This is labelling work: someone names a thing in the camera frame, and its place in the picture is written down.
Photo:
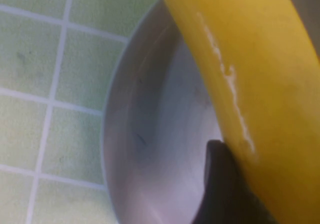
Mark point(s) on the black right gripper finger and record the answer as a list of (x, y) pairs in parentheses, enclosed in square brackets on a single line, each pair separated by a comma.
[(222, 196)]

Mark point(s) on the yellow banana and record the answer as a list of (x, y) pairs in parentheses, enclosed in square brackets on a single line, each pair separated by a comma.
[(250, 84)]

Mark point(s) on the grey-blue round plate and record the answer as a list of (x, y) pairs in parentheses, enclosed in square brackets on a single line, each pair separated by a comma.
[(162, 134)]

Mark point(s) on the green checked tablecloth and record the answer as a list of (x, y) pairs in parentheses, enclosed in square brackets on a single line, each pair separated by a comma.
[(37, 59)]

